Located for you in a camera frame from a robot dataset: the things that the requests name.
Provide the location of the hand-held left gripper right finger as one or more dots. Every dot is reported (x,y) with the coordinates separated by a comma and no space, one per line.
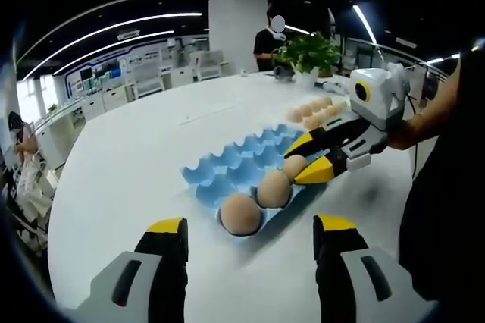
(333,262)

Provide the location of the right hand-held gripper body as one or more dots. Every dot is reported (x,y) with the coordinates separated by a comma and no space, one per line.
(379,103)

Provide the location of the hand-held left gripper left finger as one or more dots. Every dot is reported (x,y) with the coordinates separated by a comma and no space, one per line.
(163,262)

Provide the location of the brown hen egg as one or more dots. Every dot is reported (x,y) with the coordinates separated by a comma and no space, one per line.
(295,167)
(274,190)
(240,213)

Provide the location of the light blue egg tray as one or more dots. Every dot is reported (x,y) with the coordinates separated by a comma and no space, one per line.
(235,156)

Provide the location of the person's right hand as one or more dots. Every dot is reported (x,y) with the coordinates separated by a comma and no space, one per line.
(403,135)

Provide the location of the white handheld device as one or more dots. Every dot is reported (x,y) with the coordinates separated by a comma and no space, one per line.
(331,87)

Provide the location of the ceiling air vent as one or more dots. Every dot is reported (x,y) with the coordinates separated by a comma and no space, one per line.
(406,42)
(129,34)

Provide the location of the ceiling light strip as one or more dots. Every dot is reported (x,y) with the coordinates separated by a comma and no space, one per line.
(363,21)
(435,61)

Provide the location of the dark grey device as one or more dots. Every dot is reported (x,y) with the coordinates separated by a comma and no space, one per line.
(283,73)

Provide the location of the green potted plant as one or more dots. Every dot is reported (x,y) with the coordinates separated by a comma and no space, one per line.
(307,50)

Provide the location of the small white round object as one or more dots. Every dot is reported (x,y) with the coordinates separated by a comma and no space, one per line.
(244,73)

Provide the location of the white table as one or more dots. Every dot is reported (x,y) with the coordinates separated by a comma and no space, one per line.
(132,167)

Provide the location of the white office chair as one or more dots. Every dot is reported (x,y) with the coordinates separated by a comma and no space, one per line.
(208,67)
(151,80)

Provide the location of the white square pillar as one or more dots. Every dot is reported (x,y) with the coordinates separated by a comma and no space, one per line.
(235,27)

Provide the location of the long white counter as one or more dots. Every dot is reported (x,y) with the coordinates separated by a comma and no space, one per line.
(94,105)

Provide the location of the long curved ceiling light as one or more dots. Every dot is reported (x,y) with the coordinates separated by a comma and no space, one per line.
(170,16)
(151,34)

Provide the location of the blue-framed wall display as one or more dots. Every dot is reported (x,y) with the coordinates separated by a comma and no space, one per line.
(106,69)

